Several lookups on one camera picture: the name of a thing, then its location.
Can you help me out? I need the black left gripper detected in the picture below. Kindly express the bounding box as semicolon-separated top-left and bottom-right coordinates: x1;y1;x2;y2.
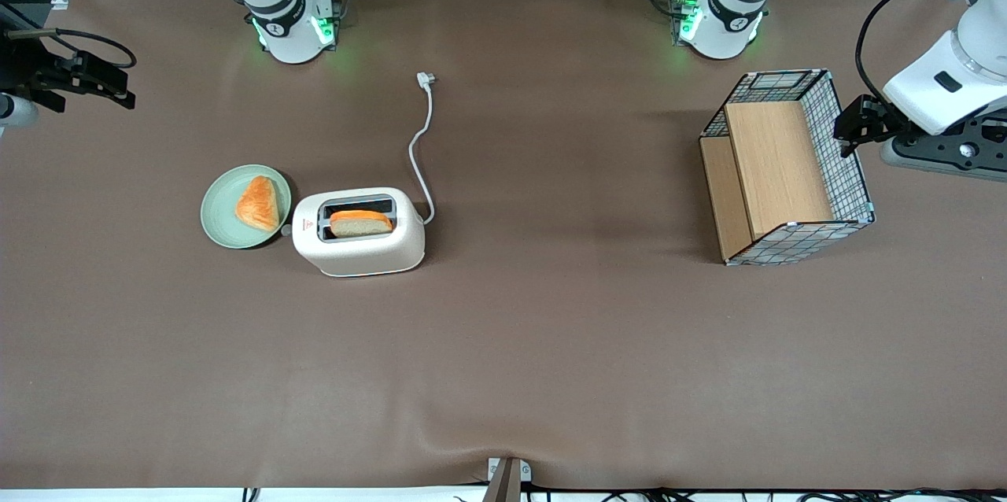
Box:
834;94;906;159

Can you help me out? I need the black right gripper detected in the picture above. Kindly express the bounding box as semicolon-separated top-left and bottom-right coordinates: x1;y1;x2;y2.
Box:
0;30;137;113

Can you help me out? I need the white two-slot toaster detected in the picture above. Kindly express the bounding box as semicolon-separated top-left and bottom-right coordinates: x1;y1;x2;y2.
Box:
281;186;426;279

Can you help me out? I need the pale green round plate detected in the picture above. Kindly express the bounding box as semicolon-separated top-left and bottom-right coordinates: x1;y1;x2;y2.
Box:
200;164;293;250

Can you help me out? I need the golden triangular pastry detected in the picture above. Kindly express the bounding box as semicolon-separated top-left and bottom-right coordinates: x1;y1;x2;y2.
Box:
234;175;282;233

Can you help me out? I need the bread slice with orange crust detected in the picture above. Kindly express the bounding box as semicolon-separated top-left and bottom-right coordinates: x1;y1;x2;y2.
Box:
328;209;394;239

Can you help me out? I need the wire basket with wooden shelf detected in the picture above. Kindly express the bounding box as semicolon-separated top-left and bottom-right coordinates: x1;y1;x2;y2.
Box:
699;68;876;268

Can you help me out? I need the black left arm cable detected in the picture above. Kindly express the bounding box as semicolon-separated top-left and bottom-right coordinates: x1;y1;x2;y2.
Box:
855;0;965;106

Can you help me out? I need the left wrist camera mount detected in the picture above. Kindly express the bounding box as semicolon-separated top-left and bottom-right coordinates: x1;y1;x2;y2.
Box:
880;115;1007;183

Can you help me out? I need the white toaster power cord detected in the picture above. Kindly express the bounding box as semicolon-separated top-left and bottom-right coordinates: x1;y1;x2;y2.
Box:
407;72;438;227

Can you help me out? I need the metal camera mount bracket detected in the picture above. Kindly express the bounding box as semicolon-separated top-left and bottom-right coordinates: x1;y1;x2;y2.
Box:
483;456;533;502

